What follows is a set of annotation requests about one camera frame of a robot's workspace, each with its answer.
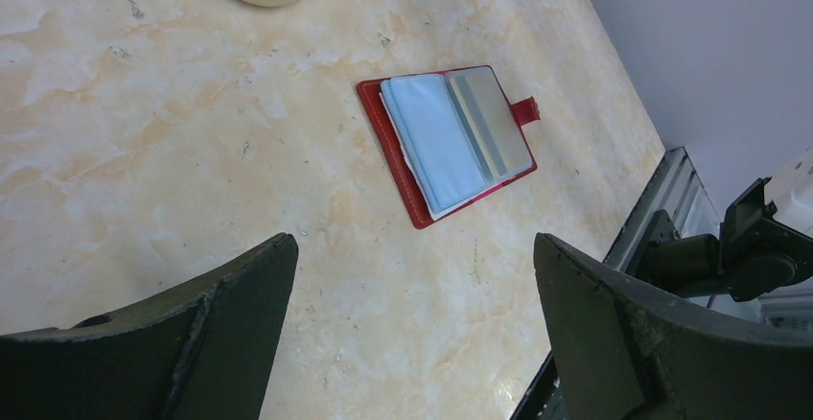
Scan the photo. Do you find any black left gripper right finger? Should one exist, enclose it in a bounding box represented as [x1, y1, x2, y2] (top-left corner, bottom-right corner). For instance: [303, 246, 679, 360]
[533, 233, 812, 419]

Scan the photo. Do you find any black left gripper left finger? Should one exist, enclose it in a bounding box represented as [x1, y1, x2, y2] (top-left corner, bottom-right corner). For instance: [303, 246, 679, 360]
[1, 233, 298, 419]

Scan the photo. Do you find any aluminium frame rail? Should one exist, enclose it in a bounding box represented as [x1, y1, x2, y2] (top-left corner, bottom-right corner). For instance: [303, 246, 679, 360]
[507, 147, 722, 420]

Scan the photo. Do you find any red card holder wallet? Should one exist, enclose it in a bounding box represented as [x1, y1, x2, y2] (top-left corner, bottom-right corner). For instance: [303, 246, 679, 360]
[357, 65, 540, 229]

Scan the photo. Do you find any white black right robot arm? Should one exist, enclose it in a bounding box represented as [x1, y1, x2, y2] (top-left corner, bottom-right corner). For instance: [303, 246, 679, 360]
[605, 148, 812, 332]

